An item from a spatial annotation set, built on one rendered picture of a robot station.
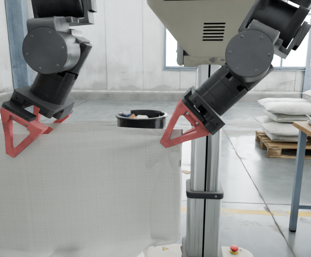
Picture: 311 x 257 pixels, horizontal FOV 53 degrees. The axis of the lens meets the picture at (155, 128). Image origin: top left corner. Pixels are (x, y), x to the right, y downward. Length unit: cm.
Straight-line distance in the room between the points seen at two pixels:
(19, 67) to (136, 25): 337
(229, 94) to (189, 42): 51
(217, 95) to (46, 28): 25
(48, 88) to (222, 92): 26
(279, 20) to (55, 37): 30
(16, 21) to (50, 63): 894
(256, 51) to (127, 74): 824
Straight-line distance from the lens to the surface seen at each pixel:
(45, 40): 42
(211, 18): 92
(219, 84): 47
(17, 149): 51
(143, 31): 856
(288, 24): 48
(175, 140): 50
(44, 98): 50
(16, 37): 935
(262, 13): 49
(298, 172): 222
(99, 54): 876
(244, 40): 41
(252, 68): 40
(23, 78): 930
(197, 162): 108
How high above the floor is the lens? 115
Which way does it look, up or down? 13 degrees down
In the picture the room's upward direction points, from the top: straight up
